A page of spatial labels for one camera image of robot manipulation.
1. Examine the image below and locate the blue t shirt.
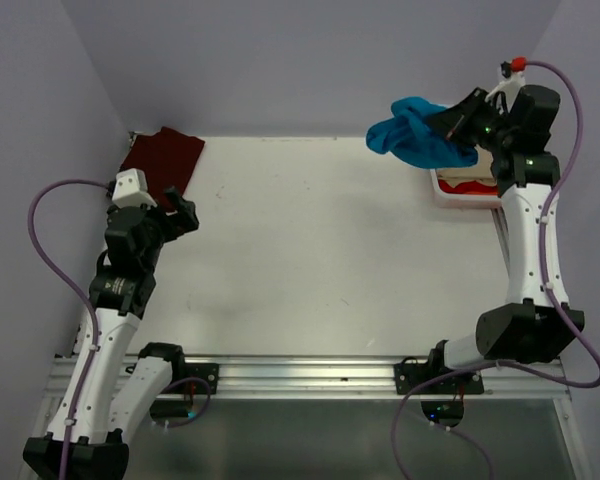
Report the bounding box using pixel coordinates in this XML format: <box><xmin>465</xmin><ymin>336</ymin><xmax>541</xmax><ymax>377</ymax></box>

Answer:
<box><xmin>365</xmin><ymin>96</ymin><xmax>479</xmax><ymax>170</ymax></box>

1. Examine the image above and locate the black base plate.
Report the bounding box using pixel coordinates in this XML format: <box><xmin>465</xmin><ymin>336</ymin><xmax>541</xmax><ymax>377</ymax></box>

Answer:
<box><xmin>393</xmin><ymin>356</ymin><xmax>485</xmax><ymax>395</ymax></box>
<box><xmin>177</xmin><ymin>362</ymin><xmax>220</xmax><ymax>396</ymax></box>

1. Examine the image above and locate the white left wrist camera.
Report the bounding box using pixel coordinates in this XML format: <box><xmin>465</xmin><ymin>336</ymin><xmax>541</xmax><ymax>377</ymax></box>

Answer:
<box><xmin>112</xmin><ymin>168</ymin><xmax>157</xmax><ymax>208</ymax></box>

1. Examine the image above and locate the red orange t shirt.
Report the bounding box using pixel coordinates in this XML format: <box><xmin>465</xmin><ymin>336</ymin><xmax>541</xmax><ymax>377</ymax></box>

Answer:
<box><xmin>437</xmin><ymin>177</ymin><xmax>497</xmax><ymax>196</ymax></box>

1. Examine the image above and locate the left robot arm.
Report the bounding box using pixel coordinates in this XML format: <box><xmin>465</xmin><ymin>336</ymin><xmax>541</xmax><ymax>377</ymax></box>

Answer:
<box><xmin>23</xmin><ymin>187</ymin><xmax>212</xmax><ymax>479</ymax></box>

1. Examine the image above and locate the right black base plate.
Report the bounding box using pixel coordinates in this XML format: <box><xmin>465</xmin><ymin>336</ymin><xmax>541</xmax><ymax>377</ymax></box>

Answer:
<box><xmin>393</xmin><ymin>356</ymin><xmax>485</xmax><ymax>395</ymax></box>

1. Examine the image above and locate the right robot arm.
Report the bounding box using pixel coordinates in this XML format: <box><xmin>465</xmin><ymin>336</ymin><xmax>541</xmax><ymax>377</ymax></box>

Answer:
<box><xmin>425</xmin><ymin>85</ymin><xmax>585</xmax><ymax>393</ymax></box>

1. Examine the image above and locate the folded maroon t shirt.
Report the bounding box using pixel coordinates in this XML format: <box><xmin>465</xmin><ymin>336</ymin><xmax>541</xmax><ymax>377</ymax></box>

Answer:
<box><xmin>120</xmin><ymin>127</ymin><xmax>205</xmax><ymax>212</ymax></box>

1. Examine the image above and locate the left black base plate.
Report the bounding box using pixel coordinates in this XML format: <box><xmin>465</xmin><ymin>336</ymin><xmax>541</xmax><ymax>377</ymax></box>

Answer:
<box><xmin>177</xmin><ymin>362</ymin><xmax>220</xmax><ymax>396</ymax></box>

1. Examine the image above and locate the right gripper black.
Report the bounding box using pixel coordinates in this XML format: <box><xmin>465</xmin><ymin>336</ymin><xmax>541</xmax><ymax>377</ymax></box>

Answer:
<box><xmin>424</xmin><ymin>87</ymin><xmax>515</xmax><ymax>154</ymax></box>

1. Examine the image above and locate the white plastic basket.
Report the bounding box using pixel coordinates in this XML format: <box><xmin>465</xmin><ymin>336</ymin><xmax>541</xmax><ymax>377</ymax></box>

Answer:
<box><xmin>430</xmin><ymin>147</ymin><xmax>501</xmax><ymax>209</ymax></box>

